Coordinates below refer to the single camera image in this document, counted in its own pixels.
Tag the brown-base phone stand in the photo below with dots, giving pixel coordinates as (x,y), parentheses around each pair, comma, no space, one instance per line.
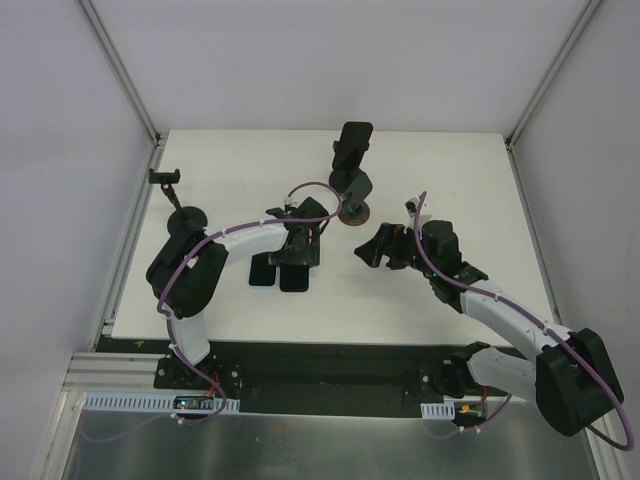
(355,211)

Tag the light blue phone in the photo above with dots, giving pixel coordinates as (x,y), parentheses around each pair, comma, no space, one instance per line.
(262,273)

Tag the white cable duct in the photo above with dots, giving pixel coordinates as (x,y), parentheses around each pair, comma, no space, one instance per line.
(438,411)
(159,403)

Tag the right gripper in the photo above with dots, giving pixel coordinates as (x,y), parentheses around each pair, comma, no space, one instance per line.
(392,247)

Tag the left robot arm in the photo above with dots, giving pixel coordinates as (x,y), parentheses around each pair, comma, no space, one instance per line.
(186,272)

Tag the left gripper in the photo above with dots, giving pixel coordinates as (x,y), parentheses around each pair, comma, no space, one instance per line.
(282,260)

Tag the right white cable duct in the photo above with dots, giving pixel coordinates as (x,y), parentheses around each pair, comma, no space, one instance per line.
(438,411)

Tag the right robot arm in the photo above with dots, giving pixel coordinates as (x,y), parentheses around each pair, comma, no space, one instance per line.
(567,374)

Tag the black round-base phone stand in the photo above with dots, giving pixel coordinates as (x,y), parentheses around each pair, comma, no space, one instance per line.
(180,205)

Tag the right aluminium frame post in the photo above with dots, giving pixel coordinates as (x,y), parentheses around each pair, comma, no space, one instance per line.
(570,42)

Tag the rear black phone stand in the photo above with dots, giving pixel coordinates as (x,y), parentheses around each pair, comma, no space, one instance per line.
(340,177)

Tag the aluminium frame post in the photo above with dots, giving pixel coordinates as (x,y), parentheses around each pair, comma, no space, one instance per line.
(570,42)
(114,60)

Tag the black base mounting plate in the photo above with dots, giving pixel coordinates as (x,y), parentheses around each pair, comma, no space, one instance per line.
(347,380)

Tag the left white cable duct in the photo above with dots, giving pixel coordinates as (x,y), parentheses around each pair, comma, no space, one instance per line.
(159,403)

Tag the left aluminium frame post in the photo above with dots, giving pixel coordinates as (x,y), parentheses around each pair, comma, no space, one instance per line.
(114,60)

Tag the black phone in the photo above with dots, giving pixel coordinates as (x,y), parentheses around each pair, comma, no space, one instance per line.
(294,278)
(352,145)

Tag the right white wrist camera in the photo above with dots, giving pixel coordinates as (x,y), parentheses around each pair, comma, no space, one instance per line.
(414,206)

